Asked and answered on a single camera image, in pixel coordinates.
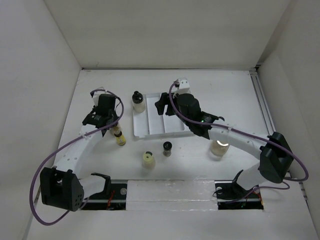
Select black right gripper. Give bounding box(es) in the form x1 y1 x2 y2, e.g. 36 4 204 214
155 92 192 127

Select black cap cream bottle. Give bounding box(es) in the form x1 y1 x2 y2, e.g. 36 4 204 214
132 90 146 113

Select yellow sauce bottle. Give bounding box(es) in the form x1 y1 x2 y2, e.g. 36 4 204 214
112 126 126 146

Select black cap spice jar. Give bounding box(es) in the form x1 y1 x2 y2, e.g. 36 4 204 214
163 141 172 157

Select yellow cap powder bottle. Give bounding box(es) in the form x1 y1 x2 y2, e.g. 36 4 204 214
142 151 156 170

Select large clear glass jar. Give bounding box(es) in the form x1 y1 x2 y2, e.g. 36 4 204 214
209 140 230 157

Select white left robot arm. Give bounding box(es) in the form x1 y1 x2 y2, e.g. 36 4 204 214
40 91 119 212

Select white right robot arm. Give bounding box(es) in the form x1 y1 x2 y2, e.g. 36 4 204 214
154 92 294 202

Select white divided organizer tray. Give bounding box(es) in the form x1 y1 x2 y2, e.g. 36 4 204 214
132 92 193 139

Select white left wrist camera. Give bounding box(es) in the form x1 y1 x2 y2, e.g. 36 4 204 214
90 87 106 106

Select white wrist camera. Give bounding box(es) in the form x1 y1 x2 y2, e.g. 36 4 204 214
174 77 191 95
90 87 106 106

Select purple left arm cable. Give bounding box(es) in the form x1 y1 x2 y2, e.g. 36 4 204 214
29 88 125 225

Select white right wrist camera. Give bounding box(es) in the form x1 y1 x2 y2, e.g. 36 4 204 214
174 77 191 95

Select aluminium side rail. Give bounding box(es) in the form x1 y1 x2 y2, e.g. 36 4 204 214
249 66 308 201

